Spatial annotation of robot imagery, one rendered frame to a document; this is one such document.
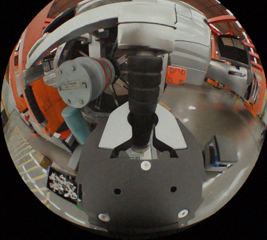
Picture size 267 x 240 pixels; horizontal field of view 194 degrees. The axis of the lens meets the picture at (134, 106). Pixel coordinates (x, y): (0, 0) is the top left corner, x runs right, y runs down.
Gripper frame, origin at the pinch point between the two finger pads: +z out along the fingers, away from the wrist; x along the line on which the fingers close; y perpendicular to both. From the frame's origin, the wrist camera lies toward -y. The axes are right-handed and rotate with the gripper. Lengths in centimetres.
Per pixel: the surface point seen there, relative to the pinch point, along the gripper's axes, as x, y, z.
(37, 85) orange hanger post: -61, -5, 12
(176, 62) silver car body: 31, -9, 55
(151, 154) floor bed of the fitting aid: 16, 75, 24
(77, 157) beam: -61, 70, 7
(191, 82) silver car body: 51, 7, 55
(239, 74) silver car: 229, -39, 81
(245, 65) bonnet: 319, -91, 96
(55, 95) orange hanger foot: -63, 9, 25
